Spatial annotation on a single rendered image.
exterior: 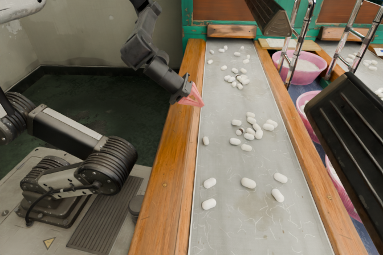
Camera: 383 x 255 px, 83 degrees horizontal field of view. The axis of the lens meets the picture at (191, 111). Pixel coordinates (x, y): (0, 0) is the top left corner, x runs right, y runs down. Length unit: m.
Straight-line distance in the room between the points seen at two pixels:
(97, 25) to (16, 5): 2.04
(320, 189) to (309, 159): 0.10
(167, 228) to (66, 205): 0.49
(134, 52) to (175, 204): 0.39
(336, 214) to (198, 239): 0.31
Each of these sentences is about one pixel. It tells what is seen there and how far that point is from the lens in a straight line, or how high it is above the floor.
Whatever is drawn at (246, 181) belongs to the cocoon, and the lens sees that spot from 0.61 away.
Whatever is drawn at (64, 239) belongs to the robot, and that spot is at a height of 0.47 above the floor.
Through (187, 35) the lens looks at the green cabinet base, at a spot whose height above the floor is 0.78.
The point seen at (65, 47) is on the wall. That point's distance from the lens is 2.90.
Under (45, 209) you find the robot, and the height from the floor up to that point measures 0.53.
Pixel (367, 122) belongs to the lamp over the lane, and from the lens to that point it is 0.30.
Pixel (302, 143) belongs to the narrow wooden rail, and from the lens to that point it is 0.75.
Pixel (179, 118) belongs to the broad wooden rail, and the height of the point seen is 0.76.
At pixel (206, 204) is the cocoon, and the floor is 0.76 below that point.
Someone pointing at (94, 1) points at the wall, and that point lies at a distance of 2.56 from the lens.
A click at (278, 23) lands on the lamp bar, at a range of 0.68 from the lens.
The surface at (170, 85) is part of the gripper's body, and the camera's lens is 0.62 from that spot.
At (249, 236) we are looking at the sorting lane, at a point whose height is 0.74.
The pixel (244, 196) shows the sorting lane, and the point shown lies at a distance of 0.61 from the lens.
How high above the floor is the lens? 1.25
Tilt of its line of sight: 37 degrees down
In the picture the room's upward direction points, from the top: straight up
